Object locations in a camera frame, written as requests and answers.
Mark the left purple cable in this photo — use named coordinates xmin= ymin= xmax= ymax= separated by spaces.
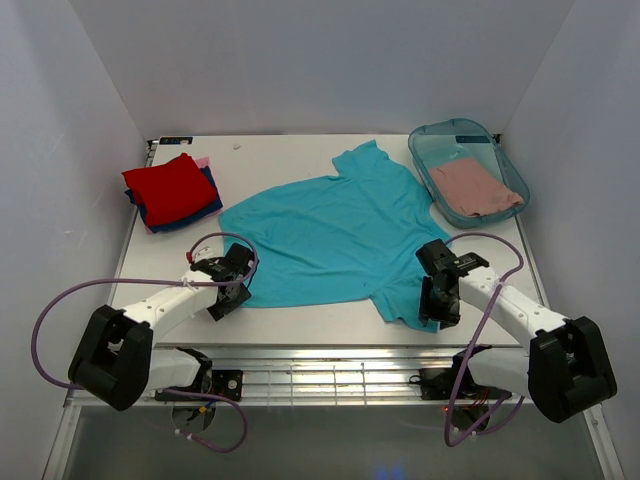
xmin=30 ymin=232 xmax=260 ymax=454

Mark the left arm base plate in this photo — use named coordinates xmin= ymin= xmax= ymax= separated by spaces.
xmin=154 ymin=369 xmax=244 ymax=402

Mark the teal plastic bin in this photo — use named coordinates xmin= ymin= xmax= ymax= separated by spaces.
xmin=408 ymin=118 xmax=530 ymax=229

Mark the blue label sticker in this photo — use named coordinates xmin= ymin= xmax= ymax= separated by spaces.
xmin=158 ymin=136 xmax=193 ymax=145

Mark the pink t shirt in bin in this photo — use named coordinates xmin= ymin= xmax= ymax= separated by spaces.
xmin=428 ymin=157 xmax=524 ymax=217

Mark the teal t shirt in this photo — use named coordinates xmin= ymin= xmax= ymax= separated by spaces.
xmin=220 ymin=141 xmax=449 ymax=333

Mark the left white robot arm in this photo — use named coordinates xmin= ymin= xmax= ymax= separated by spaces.
xmin=68 ymin=243 xmax=257 ymax=411

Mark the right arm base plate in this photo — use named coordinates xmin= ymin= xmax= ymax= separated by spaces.
xmin=408 ymin=368 xmax=504 ymax=401

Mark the blue folded t shirt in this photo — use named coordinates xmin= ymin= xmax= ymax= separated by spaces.
xmin=125 ymin=165 xmax=223 ymax=233

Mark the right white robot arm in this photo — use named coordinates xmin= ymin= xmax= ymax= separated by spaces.
xmin=416 ymin=240 xmax=618 ymax=423

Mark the pink folded t shirt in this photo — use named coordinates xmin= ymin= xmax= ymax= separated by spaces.
xmin=195 ymin=157 xmax=209 ymax=168

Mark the red folded t shirt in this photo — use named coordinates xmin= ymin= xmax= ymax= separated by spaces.
xmin=122 ymin=153 xmax=219 ymax=229

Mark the aluminium rail frame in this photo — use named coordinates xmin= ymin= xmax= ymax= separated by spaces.
xmin=64 ymin=342 xmax=601 ymax=407

